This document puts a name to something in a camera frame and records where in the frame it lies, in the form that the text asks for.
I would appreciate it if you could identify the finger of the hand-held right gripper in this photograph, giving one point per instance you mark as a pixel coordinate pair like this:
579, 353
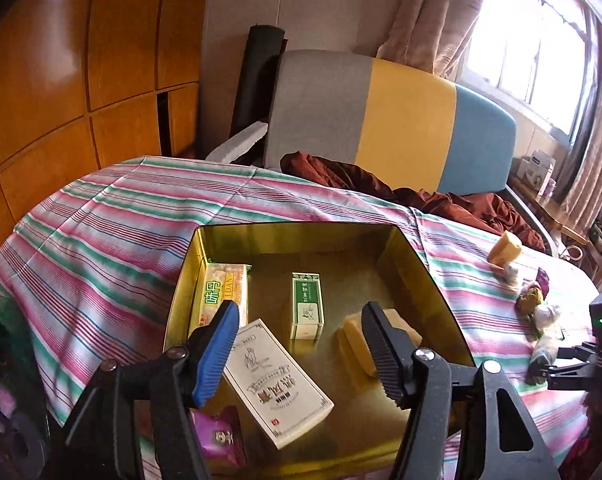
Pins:
578, 351
571, 374

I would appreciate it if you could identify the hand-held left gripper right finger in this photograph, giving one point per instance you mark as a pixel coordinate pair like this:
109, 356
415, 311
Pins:
383, 350

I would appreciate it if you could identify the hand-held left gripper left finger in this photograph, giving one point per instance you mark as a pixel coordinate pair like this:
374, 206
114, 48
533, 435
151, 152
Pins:
213, 360

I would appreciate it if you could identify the yellow soap block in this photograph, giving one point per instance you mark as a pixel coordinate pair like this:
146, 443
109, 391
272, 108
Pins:
506, 248
356, 342

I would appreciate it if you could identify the large white printed box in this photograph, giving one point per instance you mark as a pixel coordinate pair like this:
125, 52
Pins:
276, 385

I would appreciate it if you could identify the yellow green carton box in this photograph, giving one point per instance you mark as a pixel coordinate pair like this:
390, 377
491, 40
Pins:
221, 290

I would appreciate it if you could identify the pink purple snack packet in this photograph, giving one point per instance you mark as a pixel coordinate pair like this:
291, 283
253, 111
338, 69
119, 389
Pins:
221, 437

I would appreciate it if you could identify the small green white box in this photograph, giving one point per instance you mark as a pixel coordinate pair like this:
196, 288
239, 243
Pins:
308, 305

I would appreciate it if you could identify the gold square tin box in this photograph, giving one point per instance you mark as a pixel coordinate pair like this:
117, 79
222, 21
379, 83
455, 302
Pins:
276, 255

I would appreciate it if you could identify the brown yellow small lump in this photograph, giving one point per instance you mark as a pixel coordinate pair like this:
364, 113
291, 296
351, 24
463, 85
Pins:
529, 299

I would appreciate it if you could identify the small white wrapped item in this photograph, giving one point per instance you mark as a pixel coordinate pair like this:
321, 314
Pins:
512, 275

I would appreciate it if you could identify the wooden side table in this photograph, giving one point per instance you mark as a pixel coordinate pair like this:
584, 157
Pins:
561, 215

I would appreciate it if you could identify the rust brown crumpled cloth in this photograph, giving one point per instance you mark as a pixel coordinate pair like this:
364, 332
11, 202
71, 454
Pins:
456, 210

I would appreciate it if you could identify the pink green striped tablecloth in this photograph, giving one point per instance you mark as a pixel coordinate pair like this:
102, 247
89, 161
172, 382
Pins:
106, 240

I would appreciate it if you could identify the pink small bottle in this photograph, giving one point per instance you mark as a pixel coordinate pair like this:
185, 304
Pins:
550, 188

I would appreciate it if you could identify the white cardboard box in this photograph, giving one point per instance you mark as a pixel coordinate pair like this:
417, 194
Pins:
536, 172

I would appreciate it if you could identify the beige patterned curtain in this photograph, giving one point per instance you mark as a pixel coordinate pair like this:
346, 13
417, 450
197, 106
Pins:
593, 160
431, 15

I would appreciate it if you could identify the white foam piece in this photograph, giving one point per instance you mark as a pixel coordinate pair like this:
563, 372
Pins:
236, 142

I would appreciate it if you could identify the grey yellow blue sofa chair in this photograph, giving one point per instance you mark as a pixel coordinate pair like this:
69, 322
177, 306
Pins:
406, 120

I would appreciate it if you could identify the black rolled mat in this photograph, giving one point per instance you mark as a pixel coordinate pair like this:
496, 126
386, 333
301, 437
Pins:
256, 80

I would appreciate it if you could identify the bright window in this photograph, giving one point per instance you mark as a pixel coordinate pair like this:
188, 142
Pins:
531, 45

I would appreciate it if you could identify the orange wooden cabinet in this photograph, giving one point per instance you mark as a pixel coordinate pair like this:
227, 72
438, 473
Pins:
121, 35

